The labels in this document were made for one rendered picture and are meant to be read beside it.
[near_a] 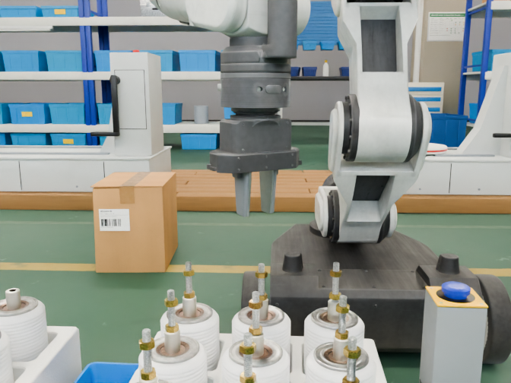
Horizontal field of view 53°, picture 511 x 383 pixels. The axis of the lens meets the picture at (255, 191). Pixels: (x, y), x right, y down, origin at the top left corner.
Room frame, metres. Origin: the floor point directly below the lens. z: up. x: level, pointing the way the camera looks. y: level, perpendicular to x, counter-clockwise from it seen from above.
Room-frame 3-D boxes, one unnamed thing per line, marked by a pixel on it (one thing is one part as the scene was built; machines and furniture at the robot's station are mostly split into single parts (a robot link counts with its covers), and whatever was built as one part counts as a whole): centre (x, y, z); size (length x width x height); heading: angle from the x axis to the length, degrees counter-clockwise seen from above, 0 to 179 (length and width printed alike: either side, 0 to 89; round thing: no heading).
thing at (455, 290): (0.70, -0.30, 0.32); 0.04 x 0.04 x 0.02
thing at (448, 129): (5.08, -1.80, 0.18); 0.50 x 0.41 x 0.37; 2
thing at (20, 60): (5.56, 2.38, 0.89); 0.50 x 0.38 x 0.21; 178
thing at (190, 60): (5.52, 0.57, 0.89); 0.50 x 0.38 x 0.21; 176
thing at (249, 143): (0.66, 0.00, 0.57); 0.13 x 0.10 x 0.12; 120
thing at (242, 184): (0.64, 0.02, 0.48); 0.03 x 0.02 x 0.06; 30
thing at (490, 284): (1.08, -0.53, 0.10); 0.20 x 0.05 x 0.20; 178
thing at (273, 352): (0.65, 0.00, 0.25); 0.08 x 0.08 x 0.01
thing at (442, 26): (6.62, -2.40, 1.38); 0.49 x 0.01 x 0.35; 88
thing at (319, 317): (0.76, -0.13, 0.25); 0.08 x 0.08 x 0.01
